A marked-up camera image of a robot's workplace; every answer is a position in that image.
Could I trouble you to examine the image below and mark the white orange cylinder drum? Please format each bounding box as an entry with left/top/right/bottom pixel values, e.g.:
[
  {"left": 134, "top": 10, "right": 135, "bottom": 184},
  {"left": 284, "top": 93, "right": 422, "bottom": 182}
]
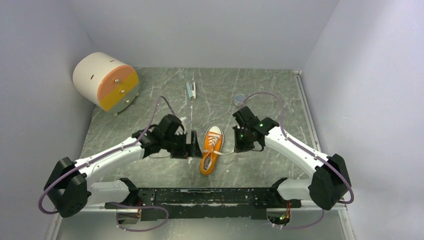
[{"left": 72, "top": 52, "right": 140, "bottom": 117}]

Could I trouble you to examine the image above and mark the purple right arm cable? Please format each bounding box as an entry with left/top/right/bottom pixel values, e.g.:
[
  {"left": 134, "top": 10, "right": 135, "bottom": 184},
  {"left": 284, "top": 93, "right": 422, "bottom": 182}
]
[{"left": 243, "top": 92, "right": 355, "bottom": 230}]

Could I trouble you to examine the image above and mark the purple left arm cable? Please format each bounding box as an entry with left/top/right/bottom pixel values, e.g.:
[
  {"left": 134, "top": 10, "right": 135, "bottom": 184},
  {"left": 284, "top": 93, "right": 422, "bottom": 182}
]
[{"left": 38, "top": 95, "right": 176, "bottom": 233}]

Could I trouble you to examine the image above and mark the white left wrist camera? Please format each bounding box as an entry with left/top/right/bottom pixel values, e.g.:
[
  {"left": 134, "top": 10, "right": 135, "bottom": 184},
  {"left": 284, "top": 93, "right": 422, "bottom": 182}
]
[{"left": 174, "top": 116, "right": 188, "bottom": 135}]

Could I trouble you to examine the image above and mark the white shoelace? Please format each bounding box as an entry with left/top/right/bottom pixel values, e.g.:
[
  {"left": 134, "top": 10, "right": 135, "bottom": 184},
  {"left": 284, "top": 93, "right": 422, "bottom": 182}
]
[{"left": 202, "top": 131, "right": 234, "bottom": 160}]

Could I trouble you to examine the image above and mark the small clear plastic jar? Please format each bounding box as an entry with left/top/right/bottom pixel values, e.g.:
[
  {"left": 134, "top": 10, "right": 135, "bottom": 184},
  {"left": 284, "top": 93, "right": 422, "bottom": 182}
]
[{"left": 233, "top": 93, "right": 247, "bottom": 107}]

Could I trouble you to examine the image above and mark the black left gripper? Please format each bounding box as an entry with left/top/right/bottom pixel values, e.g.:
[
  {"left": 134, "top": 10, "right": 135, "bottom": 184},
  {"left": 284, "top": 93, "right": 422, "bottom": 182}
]
[{"left": 162, "top": 129, "right": 203, "bottom": 159}]

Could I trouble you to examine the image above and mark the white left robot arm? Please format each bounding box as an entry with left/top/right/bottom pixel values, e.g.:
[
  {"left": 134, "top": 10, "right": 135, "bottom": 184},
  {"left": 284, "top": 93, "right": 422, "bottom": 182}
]
[{"left": 43, "top": 114, "right": 202, "bottom": 218}]

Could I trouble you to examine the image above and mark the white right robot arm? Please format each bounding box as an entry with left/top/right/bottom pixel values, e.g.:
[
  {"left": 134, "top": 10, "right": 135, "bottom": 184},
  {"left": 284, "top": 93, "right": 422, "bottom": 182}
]
[{"left": 232, "top": 106, "right": 352, "bottom": 211}]

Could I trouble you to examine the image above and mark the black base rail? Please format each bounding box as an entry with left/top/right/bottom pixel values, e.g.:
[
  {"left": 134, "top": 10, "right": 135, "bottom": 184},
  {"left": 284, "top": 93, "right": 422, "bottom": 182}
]
[{"left": 105, "top": 187, "right": 301, "bottom": 221}]

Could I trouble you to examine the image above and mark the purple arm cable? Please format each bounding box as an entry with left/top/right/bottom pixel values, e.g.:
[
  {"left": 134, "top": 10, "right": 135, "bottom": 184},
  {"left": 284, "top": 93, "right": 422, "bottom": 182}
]
[
  {"left": 243, "top": 92, "right": 355, "bottom": 230},
  {"left": 38, "top": 95, "right": 176, "bottom": 233}
]

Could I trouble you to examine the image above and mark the orange canvas sneaker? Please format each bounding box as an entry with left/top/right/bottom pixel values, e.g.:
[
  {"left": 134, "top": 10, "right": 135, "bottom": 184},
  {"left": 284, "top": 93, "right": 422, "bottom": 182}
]
[{"left": 199, "top": 125, "right": 224, "bottom": 176}]

